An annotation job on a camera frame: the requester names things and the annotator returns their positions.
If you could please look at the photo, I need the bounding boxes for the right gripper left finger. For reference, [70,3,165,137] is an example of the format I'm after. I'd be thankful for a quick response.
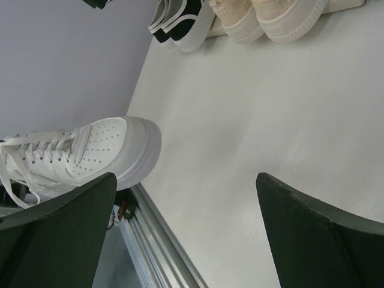
[1,173,117,287]

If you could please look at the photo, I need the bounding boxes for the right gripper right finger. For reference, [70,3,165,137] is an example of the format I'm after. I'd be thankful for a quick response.
[256,173,383,287]

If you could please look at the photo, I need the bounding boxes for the beige lace sneaker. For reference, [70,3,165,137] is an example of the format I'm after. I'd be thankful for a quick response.
[252,0,328,43]
[209,0,265,44]

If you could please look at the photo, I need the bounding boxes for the black white sneaker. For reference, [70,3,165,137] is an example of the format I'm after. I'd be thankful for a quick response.
[161,0,215,53]
[148,0,182,50]

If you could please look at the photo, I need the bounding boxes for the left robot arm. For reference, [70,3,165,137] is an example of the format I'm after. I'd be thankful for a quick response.
[112,188,138,224]

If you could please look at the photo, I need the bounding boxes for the slotted cable duct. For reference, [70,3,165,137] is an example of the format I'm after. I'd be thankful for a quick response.
[119,220,157,288]

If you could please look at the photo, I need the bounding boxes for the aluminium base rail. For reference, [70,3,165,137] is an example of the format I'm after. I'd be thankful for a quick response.
[119,184,208,287]

